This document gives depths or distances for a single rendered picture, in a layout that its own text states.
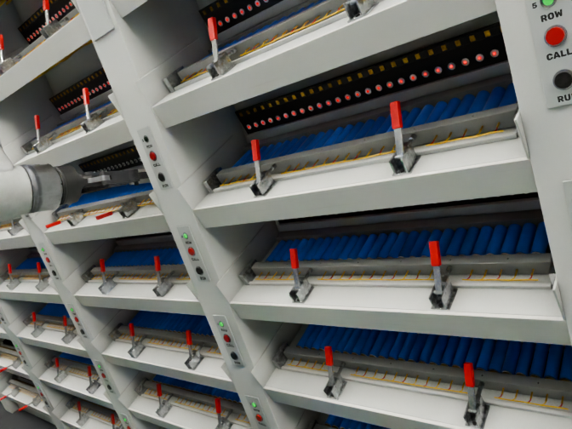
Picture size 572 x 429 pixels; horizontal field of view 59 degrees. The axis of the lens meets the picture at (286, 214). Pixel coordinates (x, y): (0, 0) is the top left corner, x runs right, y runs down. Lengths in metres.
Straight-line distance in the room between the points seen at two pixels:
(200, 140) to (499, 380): 0.67
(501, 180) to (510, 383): 0.35
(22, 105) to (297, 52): 1.07
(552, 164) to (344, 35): 0.28
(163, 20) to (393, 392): 0.80
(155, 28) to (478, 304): 0.73
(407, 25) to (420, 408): 0.59
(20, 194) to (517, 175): 0.79
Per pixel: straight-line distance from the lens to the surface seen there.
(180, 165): 0.97
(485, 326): 0.73
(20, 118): 1.62
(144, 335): 1.53
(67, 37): 1.13
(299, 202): 0.78
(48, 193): 1.01
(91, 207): 1.39
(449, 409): 0.89
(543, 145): 0.60
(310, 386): 1.04
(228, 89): 0.81
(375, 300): 0.81
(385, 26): 0.64
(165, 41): 1.02
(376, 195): 0.70
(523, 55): 0.58
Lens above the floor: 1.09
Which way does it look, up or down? 13 degrees down
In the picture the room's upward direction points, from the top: 19 degrees counter-clockwise
